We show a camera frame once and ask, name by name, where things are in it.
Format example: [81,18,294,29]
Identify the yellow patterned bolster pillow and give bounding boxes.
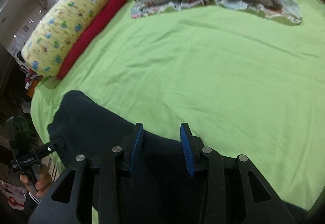
[21,0,109,76]

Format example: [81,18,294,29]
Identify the person's left hand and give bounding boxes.
[20,163,53,199]

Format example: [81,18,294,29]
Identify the light green bed sheet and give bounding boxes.
[31,0,324,223]

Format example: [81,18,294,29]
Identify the red towel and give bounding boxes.
[56,0,127,80]

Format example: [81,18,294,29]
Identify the dark navy pants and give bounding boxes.
[48,91,307,223]

